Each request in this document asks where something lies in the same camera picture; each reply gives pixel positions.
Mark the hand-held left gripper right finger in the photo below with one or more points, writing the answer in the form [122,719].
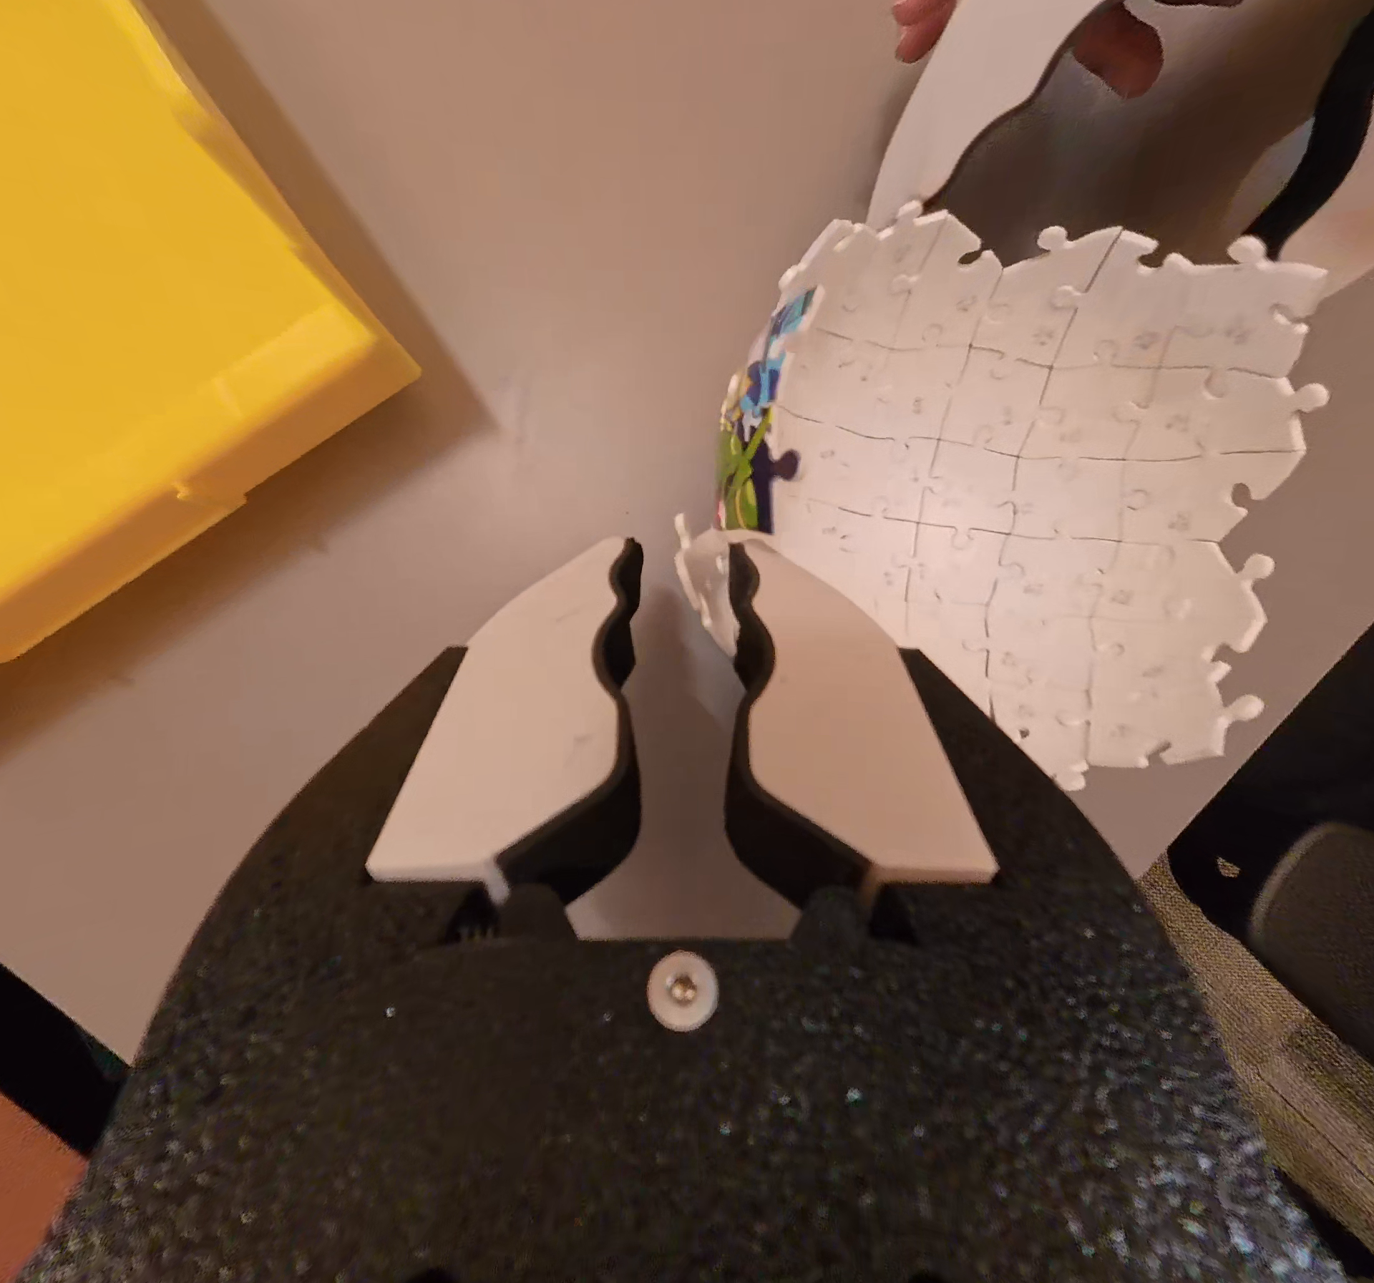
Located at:
[858,767]

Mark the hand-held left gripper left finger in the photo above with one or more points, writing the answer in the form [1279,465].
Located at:
[504,756]

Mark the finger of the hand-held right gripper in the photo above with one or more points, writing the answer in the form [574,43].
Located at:
[1020,16]
[1341,156]

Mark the single jigsaw puzzle piece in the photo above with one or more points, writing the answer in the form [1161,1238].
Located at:
[703,585]

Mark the colourful cartoon puzzle ball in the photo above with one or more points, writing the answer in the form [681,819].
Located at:
[1020,466]

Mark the grey fabric chair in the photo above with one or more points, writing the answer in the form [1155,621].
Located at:
[1288,1036]

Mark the yellow plastic bin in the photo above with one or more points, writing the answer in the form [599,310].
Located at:
[161,284]

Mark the brown wooden cabinet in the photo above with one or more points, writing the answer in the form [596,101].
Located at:
[31,1196]

